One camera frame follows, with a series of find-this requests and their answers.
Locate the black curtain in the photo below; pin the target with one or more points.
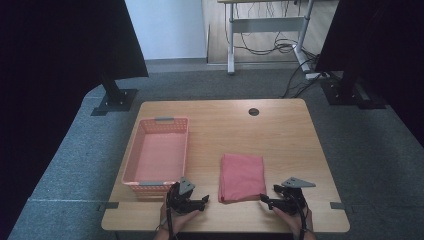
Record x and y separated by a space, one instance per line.
60 66
376 40

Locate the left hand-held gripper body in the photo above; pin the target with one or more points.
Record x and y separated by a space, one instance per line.
181 201

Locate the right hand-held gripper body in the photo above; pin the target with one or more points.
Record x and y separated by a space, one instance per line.
295 200

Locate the person's left hand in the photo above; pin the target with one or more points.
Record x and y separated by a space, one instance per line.
178 221

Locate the pink plastic basket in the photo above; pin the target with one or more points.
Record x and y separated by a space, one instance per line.
160 153

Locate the white power strip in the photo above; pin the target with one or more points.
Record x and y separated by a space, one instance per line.
316 75

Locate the grey desk frame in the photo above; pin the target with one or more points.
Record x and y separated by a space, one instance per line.
266 25

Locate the pink cloth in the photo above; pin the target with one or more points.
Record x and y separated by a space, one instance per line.
241 176

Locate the person's right hand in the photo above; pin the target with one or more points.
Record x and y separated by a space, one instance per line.
295 221

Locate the black metal stand base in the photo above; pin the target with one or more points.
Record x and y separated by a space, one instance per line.
350 93
116 100

